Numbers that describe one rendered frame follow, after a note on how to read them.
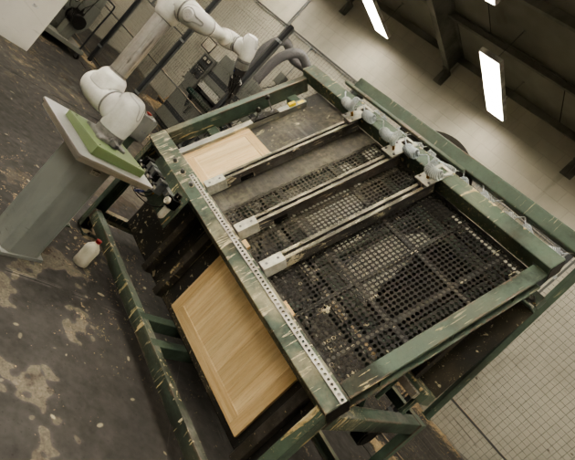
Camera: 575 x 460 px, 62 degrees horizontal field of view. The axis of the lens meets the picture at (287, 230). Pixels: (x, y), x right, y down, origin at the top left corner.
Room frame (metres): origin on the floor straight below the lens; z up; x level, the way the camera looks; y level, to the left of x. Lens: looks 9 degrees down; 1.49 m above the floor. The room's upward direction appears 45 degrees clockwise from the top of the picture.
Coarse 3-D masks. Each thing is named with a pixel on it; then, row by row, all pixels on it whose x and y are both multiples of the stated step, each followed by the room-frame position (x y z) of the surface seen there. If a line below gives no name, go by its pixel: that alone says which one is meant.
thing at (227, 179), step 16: (352, 112) 3.11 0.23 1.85; (336, 128) 3.10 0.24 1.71; (352, 128) 3.16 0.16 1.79; (288, 144) 2.99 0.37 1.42; (304, 144) 2.99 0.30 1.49; (320, 144) 3.07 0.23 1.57; (256, 160) 2.89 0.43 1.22; (272, 160) 2.90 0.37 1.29; (288, 160) 2.98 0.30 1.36; (224, 176) 2.78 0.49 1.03; (240, 176) 2.82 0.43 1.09; (208, 192) 2.74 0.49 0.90
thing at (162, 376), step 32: (96, 224) 3.03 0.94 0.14; (128, 224) 3.26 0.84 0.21; (160, 224) 3.10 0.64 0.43; (192, 224) 2.91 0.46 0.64; (160, 256) 2.91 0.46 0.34; (192, 256) 2.76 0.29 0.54; (128, 288) 2.62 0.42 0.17; (160, 288) 2.76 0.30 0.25; (160, 352) 2.36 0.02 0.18; (192, 352) 2.52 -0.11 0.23; (160, 384) 2.22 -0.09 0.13; (224, 416) 2.25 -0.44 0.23; (288, 416) 2.06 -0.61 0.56; (320, 416) 1.81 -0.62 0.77; (352, 416) 2.04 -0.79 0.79; (384, 416) 2.39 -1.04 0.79; (416, 416) 2.89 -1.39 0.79; (192, 448) 1.99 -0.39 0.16; (256, 448) 2.08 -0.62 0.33; (288, 448) 1.80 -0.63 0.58; (320, 448) 3.07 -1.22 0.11; (384, 448) 2.84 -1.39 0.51
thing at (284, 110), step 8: (304, 104) 3.39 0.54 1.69; (280, 112) 3.31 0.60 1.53; (288, 112) 3.35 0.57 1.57; (248, 120) 3.24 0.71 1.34; (264, 120) 3.26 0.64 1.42; (232, 128) 3.19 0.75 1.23; (240, 128) 3.18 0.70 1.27; (248, 128) 3.22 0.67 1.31; (216, 136) 3.12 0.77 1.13; (224, 136) 3.13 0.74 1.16; (192, 144) 3.07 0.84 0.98; (200, 144) 3.06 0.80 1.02; (208, 144) 3.10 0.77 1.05; (184, 152) 3.02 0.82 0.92
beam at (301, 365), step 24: (168, 144) 3.06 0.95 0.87; (192, 192) 2.72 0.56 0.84; (216, 240) 2.45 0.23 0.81; (240, 240) 2.45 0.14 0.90; (240, 264) 2.33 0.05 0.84; (264, 312) 2.12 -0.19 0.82; (288, 312) 2.12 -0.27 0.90; (288, 336) 2.03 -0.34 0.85; (288, 360) 1.98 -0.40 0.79; (312, 384) 1.87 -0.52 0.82; (336, 384) 1.87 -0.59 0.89; (336, 408) 1.80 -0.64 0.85
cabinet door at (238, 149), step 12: (240, 132) 3.18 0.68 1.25; (252, 132) 3.18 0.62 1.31; (216, 144) 3.09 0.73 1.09; (228, 144) 3.10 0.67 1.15; (240, 144) 3.09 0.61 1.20; (252, 144) 3.09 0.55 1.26; (192, 156) 3.01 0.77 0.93; (204, 156) 3.01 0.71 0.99; (216, 156) 3.01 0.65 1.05; (228, 156) 3.01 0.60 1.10; (240, 156) 3.00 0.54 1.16; (252, 156) 3.00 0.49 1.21; (192, 168) 2.93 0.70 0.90; (204, 168) 2.93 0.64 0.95; (216, 168) 2.92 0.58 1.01; (228, 168) 2.92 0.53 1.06; (204, 180) 2.84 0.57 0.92
